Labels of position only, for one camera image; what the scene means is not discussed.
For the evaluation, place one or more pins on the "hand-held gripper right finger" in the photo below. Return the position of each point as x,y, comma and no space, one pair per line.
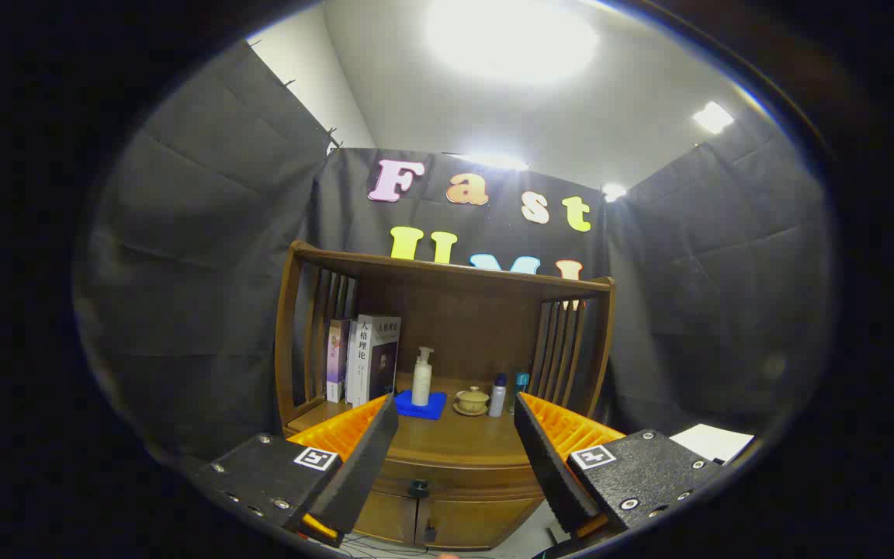
552,473

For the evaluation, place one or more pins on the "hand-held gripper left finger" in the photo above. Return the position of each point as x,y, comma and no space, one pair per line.
362,473

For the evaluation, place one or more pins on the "black drawer knob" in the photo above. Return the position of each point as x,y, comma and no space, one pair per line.
418,488

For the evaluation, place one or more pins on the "wooden drawer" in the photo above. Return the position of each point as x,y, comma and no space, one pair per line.
478,477

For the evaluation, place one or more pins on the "wooden cabinet door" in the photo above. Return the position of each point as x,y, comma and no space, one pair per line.
389,516
470,524

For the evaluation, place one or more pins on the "wooden countertop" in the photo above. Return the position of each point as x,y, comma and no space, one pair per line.
455,439

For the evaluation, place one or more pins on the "wooden cabinet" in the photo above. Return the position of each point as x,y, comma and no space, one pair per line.
478,326

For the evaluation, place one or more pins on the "white bottle with blue cap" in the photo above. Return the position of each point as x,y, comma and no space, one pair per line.
497,396

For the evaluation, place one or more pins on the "slim teal bottle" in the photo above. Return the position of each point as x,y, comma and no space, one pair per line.
522,380

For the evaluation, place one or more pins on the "folded blue cloth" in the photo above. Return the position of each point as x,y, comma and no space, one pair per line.
435,407

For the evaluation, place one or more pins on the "yellow saucer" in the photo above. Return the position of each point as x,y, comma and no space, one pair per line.
469,413

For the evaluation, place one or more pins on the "thin white book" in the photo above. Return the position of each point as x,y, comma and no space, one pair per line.
351,365

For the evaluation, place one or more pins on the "yellow lidded tea cup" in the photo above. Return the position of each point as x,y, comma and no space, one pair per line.
472,398

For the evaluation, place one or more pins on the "white pump bottle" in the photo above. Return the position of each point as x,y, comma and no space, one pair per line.
421,380

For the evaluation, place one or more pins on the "pink purple book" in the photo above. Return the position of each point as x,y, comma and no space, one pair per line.
336,361

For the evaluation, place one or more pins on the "white book with portrait cover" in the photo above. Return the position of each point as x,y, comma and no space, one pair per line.
381,357

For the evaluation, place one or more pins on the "white storage unit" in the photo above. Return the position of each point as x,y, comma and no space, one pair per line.
715,441

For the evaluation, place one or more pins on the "small rectangular ceiling light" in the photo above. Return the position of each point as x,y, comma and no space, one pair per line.
713,116

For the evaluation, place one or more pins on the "large round ceiling light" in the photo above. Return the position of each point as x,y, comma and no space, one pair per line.
509,35

